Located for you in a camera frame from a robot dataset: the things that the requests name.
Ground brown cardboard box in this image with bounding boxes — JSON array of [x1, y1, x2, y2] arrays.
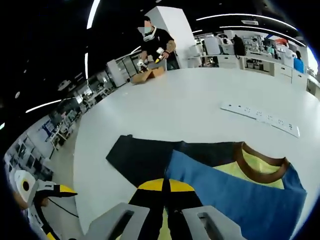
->
[[130, 65, 167, 86]]

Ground ceiling light strips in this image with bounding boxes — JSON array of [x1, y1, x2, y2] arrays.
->
[[0, 0, 307, 130]]

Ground yellow blue grey garment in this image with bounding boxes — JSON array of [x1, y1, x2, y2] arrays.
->
[[105, 134, 308, 240]]

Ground row of white cabinets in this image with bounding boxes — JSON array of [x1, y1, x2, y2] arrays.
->
[[187, 53, 320, 89]]

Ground white power socket strip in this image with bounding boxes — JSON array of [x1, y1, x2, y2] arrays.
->
[[220, 100, 301, 139]]

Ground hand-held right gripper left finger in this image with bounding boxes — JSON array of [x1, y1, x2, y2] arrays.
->
[[83, 178, 166, 240]]

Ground person's left hand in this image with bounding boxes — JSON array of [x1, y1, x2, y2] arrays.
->
[[12, 192, 29, 211]]

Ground white square pillar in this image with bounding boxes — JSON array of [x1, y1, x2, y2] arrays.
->
[[144, 6, 195, 70]]

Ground black backpack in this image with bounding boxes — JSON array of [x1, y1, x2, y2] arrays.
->
[[232, 34, 247, 57]]

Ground blue water jug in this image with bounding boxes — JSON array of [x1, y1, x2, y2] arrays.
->
[[293, 57, 306, 74]]

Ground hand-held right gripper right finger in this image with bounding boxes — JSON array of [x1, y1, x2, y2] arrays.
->
[[166, 178, 247, 240]]

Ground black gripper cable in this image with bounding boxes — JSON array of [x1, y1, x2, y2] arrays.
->
[[47, 197, 80, 218]]

